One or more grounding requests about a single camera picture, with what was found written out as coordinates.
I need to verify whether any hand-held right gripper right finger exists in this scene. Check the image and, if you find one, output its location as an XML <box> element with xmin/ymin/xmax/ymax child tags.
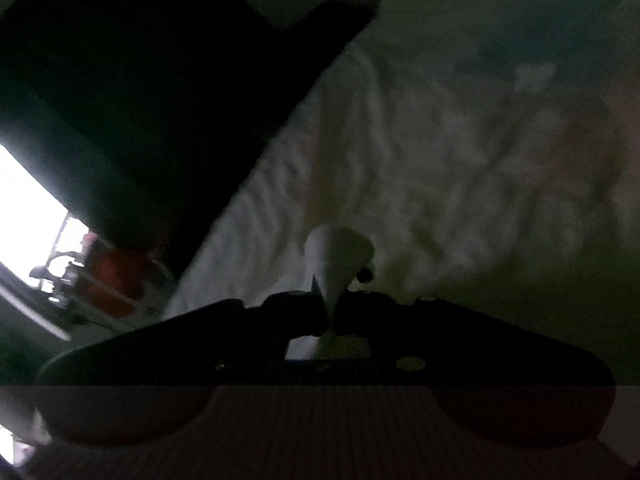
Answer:
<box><xmin>334</xmin><ymin>290</ymin><xmax>617</xmax><ymax>388</ymax></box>

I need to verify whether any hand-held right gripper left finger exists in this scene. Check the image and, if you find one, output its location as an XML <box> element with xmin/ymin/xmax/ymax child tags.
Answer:
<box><xmin>37</xmin><ymin>291</ymin><xmax>331</xmax><ymax>388</ymax></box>

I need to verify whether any white garment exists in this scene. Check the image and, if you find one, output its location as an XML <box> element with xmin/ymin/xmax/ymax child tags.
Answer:
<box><xmin>287</xmin><ymin>225</ymin><xmax>377</xmax><ymax>362</ymax></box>

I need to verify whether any clothes drying rack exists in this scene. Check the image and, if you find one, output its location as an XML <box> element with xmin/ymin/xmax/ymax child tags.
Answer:
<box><xmin>30</xmin><ymin>215</ymin><xmax>176</xmax><ymax>342</ymax></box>

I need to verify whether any red cloth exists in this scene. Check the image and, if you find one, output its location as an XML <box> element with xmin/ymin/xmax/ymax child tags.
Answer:
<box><xmin>82</xmin><ymin>232</ymin><xmax>153</xmax><ymax>317</ymax></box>

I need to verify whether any pastel bed blanket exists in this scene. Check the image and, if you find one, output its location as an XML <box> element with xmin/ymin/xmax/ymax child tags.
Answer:
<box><xmin>165</xmin><ymin>0</ymin><xmax>640</xmax><ymax>361</ymax></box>

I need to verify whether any dark wardrobe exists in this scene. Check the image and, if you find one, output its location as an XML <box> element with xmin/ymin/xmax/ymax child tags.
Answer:
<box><xmin>0</xmin><ymin>0</ymin><xmax>383</xmax><ymax>281</ymax></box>

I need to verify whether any bright window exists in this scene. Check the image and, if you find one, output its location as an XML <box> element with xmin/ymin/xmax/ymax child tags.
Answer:
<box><xmin>0</xmin><ymin>142</ymin><xmax>77</xmax><ymax>292</ymax></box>

